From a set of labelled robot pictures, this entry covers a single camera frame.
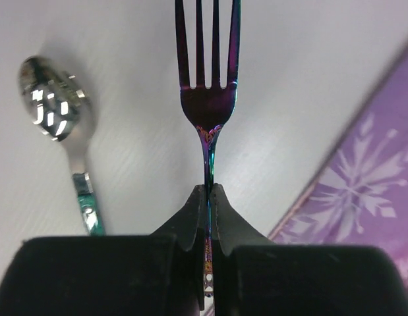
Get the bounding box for silver spoon green handle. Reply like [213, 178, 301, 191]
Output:
[18, 55, 106, 236]

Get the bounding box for purple Elsa placemat cloth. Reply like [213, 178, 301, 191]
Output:
[269, 48, 408, 289]

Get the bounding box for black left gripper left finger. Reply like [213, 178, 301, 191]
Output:
[0, 185, 206, 315]

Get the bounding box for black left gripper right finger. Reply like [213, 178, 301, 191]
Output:
[210, 184, 408, 315]

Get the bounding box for pink fork patterned handle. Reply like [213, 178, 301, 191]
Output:
[174, 0, 241, 316]

